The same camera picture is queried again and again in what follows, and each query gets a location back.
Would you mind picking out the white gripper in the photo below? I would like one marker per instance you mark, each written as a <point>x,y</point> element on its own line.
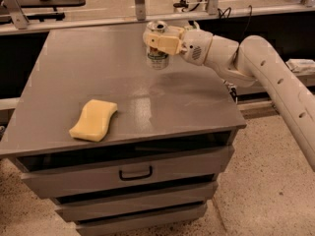
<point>196,46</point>

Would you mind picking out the silver green 7up can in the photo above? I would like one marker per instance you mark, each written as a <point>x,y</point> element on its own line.
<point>156,59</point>

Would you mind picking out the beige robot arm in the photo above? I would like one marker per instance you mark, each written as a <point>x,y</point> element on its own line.
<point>243,64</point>

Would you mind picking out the yellow sponge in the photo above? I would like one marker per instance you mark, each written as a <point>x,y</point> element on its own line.
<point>94,121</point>

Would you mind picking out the grey drawer cabinet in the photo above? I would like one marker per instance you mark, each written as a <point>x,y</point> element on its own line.
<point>181,121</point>

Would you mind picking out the white packet on rail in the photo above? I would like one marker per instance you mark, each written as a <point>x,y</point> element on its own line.
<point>301,65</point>

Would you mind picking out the black drawer handle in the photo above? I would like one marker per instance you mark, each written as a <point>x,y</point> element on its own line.
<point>134,174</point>

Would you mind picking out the grey metal frame rail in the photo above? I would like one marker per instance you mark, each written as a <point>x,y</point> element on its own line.
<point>19,16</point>

